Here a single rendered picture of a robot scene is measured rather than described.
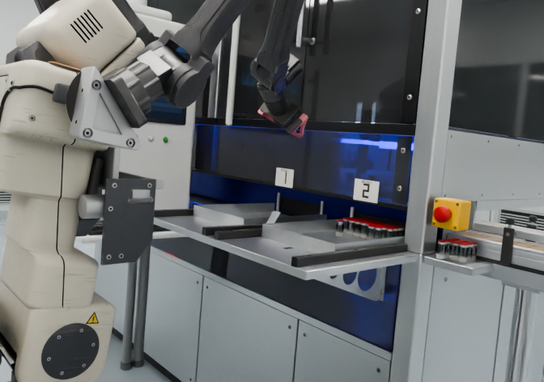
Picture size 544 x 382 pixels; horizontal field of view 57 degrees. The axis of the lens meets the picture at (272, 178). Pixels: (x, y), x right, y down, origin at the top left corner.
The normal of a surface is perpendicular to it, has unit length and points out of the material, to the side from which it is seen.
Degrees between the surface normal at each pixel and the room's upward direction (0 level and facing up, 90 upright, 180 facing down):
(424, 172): 90
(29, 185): 90
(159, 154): 90
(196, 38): 82
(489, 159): 90
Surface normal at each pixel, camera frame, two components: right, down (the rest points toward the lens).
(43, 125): 0.65, 0.11
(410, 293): -0.75, -0.01
